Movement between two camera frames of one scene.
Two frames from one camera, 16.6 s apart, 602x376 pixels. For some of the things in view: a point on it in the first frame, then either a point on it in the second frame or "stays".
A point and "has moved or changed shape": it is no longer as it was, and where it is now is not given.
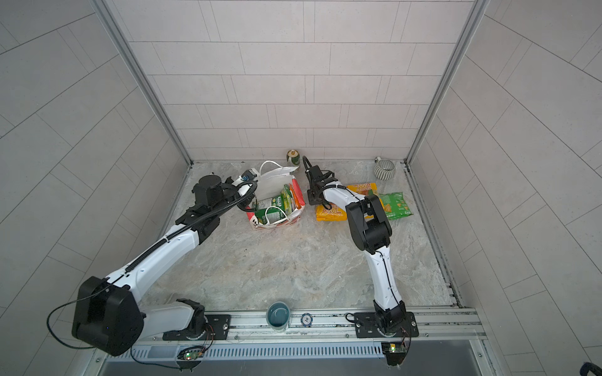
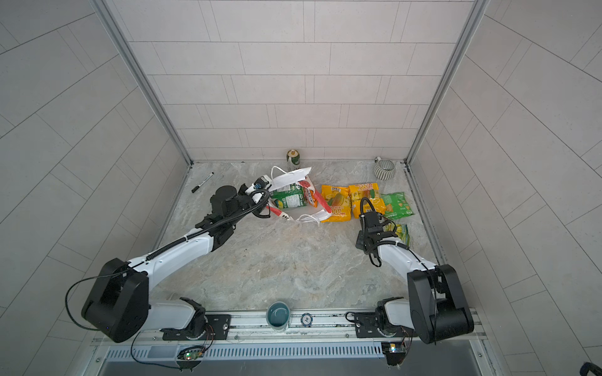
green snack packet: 395,206 stays
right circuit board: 395,352 stays
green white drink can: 295,157 stays
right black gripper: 312,197 to 359,241
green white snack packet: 284,200 has moved or changed shape
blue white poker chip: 306,319 stays
